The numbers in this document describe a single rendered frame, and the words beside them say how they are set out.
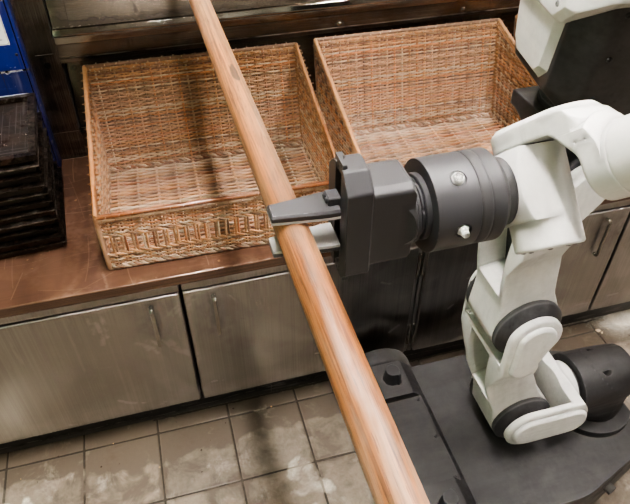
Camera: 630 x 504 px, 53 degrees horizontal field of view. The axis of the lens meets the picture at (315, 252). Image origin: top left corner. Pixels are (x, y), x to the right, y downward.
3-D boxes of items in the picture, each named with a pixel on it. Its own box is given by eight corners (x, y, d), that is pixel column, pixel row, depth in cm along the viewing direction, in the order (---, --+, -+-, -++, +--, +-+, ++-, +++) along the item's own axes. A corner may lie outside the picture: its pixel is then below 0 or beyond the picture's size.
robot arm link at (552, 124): (494, 228, 61) (615, 198, 49) (475, 139, 62) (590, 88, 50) (540, 220, 64) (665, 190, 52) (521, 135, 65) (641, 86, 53)
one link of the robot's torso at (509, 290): (515, 295, 138) (575, 106, 107) (559, 356, 126) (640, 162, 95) (452, 308, 135) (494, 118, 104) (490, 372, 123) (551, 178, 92)
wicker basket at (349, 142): (309, 126, 186) (309, 35, 167) (483, 102, 196) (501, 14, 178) (359, 228, 151) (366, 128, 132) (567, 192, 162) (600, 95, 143)
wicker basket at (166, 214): (103, 156, 174) (78, 62, 155) (300, 129, 184) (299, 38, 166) (105, 274, 139) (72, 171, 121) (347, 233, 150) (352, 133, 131)
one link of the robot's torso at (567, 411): (536, 369, 165) (549, 337, 156) (580, 434, 151) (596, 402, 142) (465, 387, 161) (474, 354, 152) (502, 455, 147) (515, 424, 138)
